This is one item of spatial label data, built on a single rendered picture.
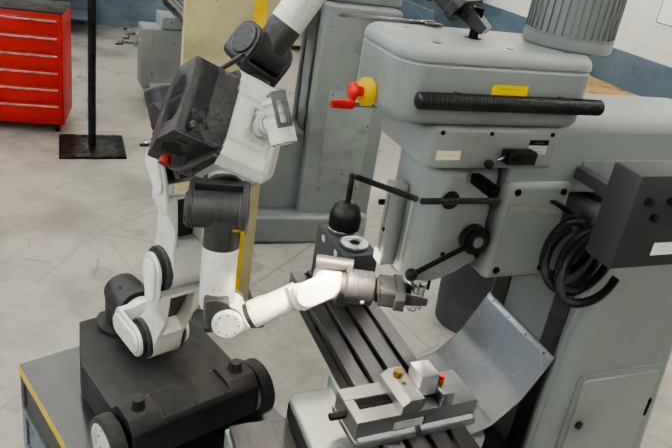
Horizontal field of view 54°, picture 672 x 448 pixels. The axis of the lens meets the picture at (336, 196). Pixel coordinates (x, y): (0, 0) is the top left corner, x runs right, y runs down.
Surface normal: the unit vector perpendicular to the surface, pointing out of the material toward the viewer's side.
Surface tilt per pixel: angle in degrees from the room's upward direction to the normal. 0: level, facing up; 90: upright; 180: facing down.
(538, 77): 90
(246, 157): 58
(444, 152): 90
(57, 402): 0
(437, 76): 90
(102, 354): 0
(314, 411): 0
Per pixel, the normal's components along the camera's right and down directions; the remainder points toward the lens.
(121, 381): 0.14, -0.90
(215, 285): 0.11, 0.33
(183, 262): 0.65, 0.25
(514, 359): -0.75, -0.40
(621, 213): -0.93, 0.02
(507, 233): 0.35, 0.43
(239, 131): 0.62, -0.14
